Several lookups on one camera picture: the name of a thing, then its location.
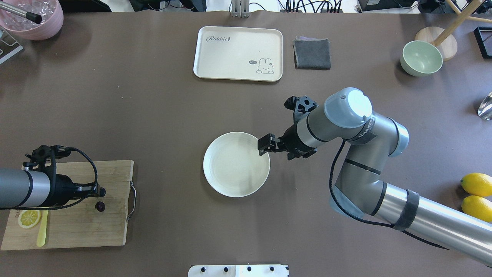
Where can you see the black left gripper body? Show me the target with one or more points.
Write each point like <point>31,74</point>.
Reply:
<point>64,188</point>

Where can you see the lemon slice lower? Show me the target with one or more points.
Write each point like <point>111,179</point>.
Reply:
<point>29,218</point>

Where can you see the wooden cup stand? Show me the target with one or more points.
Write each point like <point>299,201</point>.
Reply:
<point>443,39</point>

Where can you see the bamboo cutting board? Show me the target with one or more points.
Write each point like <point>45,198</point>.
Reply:
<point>82,225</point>

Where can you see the cream rabbit tray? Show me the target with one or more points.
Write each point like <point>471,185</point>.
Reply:
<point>239,53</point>

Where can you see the dark red cherry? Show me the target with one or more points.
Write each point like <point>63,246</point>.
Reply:
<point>100,206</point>

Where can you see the pink ice bowl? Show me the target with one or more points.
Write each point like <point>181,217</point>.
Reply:
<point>32,19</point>

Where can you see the wine glass rack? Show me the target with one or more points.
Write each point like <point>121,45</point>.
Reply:
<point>483,39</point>

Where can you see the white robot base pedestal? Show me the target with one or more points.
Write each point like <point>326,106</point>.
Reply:
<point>239,270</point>

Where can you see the cream round plate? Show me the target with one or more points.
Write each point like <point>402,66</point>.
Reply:
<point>233,166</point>

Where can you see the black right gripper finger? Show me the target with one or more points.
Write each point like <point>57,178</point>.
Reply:
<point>267,143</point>

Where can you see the yellow plastic knife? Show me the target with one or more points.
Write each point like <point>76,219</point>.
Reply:
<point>42,232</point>

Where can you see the yellow lemon near lime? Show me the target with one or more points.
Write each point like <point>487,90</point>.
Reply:
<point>478,207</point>

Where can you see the green bowl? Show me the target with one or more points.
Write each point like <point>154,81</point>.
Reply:
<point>420,59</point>

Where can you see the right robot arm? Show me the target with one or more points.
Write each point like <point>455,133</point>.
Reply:
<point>359,191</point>

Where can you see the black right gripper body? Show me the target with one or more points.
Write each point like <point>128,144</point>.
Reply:
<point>295,141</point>

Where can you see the grey folded cloth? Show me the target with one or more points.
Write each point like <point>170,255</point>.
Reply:
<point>312,53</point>

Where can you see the aluminium frame post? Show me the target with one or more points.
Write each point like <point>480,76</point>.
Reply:
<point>240,8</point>

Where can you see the metal scoop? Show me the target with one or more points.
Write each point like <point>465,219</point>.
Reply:
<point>484,110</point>

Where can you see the yellow lemon outer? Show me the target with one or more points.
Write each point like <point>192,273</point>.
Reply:
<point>477,184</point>

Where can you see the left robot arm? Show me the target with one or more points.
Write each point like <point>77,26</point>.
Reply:
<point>24,189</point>

